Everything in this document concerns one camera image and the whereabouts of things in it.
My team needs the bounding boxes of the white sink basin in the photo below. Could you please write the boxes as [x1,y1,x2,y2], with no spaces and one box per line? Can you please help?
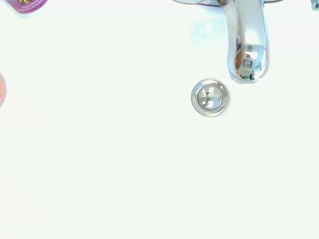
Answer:
[0,0,319,239]

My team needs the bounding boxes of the chrome sink drain stopper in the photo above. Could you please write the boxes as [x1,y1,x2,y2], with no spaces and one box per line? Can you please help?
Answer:
[190,78,230,117]

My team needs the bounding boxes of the chrome faucet spout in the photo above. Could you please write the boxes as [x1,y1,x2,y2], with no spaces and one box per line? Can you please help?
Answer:
[171,0,285,84]

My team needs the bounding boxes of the orange translucent round object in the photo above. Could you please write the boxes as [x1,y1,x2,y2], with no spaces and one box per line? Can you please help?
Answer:
[0,72,7,109]

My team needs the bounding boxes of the purple labelled soap bottle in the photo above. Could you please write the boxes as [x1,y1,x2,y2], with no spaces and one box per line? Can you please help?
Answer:
[4,0,48,12]

